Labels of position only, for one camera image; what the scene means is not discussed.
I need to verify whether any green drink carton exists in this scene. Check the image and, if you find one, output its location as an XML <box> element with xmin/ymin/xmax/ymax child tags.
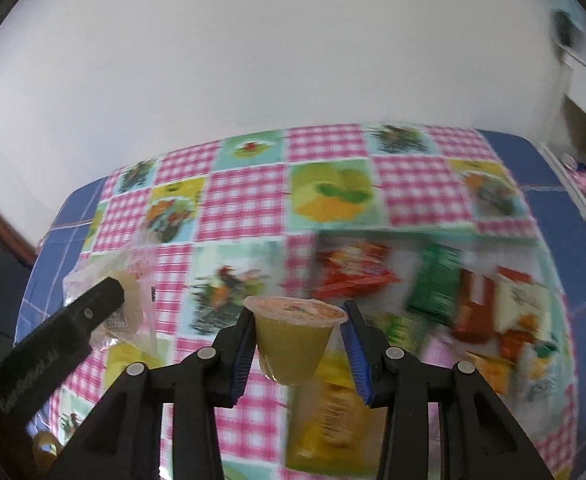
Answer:
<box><xmin>405</xmin><ymin>245</ymin><xmax>466</xmax><ymax>328</ymax></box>

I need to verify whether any clear white bun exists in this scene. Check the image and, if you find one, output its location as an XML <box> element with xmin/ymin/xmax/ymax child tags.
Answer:
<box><xmin>63</xmin><ymin>245</ymin><xmax>166</xmax><ymax>366</ymax></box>

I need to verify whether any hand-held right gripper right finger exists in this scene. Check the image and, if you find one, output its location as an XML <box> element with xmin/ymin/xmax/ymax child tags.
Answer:
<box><xmin>342</xmin><ymin>301</ymin><xmax>556</xmax><ymax>480</ymax></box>

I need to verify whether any white packet with orange fruits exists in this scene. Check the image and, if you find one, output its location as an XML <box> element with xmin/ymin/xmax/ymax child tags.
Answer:
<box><xmin>493</xmin><ymin>267</ymin><xmax>554</xmax><ymax>341</ymax></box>

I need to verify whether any orange snack packet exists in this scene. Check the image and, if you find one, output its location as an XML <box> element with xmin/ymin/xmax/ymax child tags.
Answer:
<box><xmin>465</xmin><ymin>330</ymin><xmax>528</xmax><ymax>391</ymax></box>

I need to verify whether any white tray with green rim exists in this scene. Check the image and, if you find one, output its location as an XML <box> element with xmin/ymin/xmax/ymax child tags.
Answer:
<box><xmin>313</xmin><ymin>227</ymin><xmax>574</xmax><ymax>461</ymax></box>

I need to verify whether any pink checked patchwork tablecloth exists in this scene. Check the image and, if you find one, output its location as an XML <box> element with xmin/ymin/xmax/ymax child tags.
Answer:
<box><xmin>58</xmin><ymin>122</ymin><xmax>578</xmax><ymax>480</ymax></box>

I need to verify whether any clear packet with green trim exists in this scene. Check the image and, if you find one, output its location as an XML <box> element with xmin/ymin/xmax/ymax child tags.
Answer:
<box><xmin>368</xmin><ymin>310</ymin><xmax>434</xmax><ymax>356</ymax></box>

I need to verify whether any cream round pastry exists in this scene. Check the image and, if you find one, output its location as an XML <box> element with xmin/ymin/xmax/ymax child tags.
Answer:
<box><xmin>243</xmin><ymin>296</ymin><xmax>348</xmax><ymax>387</ymax></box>

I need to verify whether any yellow bread packet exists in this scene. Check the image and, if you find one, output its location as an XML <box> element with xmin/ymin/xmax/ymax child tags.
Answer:
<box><xmin>285</xmin><ymin>345</ymin><xmax>388</xmax><ymax>476</ymax></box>

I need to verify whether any brown wooden frame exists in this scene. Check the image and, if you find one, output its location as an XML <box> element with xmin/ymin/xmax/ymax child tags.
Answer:
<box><xmin>0</xmin><ymin>180</ymin><xmax>38</xmax><ymax>266</ymax></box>

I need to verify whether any red peanut packet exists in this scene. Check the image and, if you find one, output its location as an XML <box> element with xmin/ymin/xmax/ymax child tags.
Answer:
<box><xmin>313</xmin><ymin>242</ymin><xmax>398</xmax><ymax>301</ymax></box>

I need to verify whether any green and white snack packet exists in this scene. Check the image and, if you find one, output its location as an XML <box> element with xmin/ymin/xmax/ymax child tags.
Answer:
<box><xmin>523</xmin><ymin>340</ymin><xmax>564</xmax><ymax>401</ymax></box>

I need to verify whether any yellow jelly cup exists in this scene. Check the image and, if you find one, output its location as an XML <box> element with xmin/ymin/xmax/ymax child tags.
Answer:
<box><xmin>33</xmin><ymin>430</ymin><xmax>66</xmax><ymax>476</ymax></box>

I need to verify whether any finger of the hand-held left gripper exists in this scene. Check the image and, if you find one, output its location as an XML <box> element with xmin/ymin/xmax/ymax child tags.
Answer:
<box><xmin>48</xmin><ymin>276</ymin><xmax>126</xmax><ymax>351</ymax></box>

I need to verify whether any dark red snack packet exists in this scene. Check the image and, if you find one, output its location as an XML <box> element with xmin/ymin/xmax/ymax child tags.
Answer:
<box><xmin>450</xmin><ymin>269</ymin><xmax>498</xmax><ymax>343</ymax></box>

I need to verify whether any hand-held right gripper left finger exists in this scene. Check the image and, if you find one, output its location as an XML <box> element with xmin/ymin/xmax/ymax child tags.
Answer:
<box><xmin>55</xmin><ymin>305</ymin><xmax>256</xmax><ymax>480</ymax></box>

